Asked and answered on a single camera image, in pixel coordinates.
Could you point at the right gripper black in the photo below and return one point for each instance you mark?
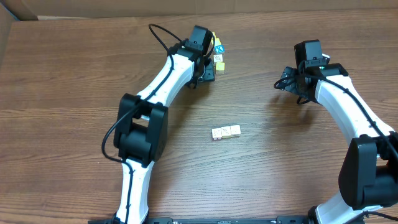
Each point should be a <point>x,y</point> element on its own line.
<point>290,86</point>

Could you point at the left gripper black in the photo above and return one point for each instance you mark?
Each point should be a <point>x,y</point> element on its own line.
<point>208,74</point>

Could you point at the white block red letters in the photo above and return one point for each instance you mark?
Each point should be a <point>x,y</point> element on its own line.
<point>216,133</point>

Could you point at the plain white wooden block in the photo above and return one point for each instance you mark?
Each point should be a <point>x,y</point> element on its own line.
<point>235,130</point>

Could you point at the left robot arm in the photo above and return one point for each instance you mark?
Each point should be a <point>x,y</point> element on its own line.
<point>141,129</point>

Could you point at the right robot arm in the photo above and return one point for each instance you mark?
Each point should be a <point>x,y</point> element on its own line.
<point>368,177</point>

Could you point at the white patterned block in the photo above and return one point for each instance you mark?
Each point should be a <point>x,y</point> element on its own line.
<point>218,58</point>

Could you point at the blue X block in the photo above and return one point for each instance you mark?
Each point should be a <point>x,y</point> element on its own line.
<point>219,49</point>

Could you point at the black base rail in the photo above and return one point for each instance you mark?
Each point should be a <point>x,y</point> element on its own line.
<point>278,220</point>

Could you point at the cardboard box wall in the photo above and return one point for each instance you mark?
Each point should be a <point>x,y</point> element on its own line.
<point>32,9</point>

